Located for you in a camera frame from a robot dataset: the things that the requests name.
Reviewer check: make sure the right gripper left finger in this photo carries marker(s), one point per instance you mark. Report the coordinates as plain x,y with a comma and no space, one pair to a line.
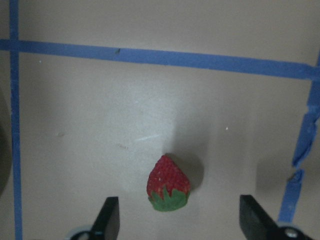
107,224

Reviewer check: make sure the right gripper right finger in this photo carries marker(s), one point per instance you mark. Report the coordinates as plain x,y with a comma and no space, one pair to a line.
256,224

